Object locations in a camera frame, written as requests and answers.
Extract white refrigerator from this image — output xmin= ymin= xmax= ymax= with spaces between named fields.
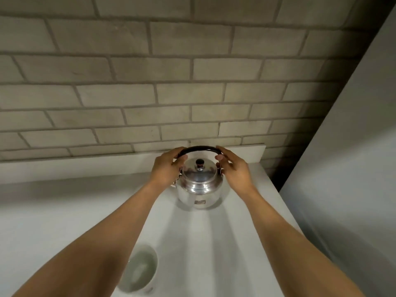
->
xmin=279 ymin=14 xmax=396 ymax=297

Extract person's right forearm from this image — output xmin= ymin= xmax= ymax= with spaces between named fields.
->
xmin=244 ymin=187 xmax=357 ymax=297

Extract silver kettle with black handle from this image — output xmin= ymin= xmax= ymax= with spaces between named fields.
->
xmin=172 ymin=145 xmax=226 ymax=211

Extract person's left hand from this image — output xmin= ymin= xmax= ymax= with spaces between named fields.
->
xmin=149 ymin=147 xmax=189 ymax=191

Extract person's right hand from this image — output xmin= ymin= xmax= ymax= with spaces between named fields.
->
xmin=215 ymin=146 xmax=259 ymax=198

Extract person's left forearm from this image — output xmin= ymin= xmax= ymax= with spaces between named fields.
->
xmin=12 ymin=180 xmax=174 ymax=297

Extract silver kettle lid black knob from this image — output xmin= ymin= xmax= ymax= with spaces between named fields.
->
xmin=183 ymin=158 xmax=218 ymax=180

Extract white cup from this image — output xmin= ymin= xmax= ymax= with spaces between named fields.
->
xmin=117 ymin=243 xmax=159 ymax=296

